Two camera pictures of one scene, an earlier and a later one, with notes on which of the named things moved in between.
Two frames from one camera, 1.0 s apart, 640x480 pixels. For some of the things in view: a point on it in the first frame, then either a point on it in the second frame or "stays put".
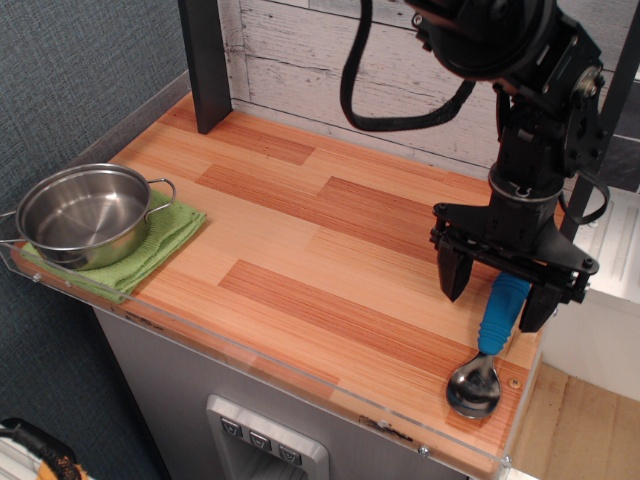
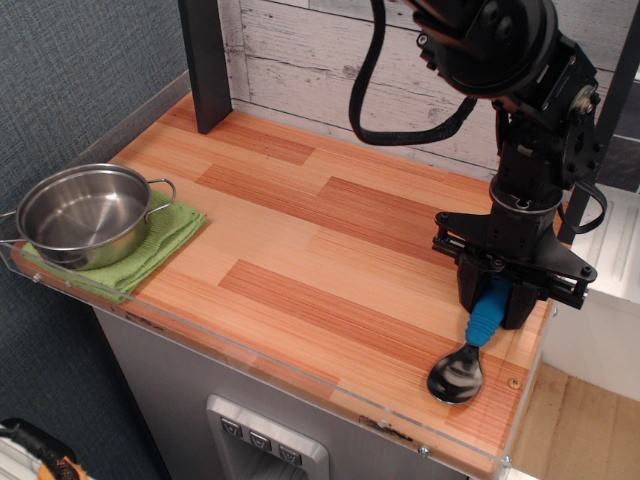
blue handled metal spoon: x=474 y=390 to x=457 y=377
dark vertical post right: x=594 y=166 stays put
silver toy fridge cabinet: x=212 y=419 stays put
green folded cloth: x=169 y=226 stays put
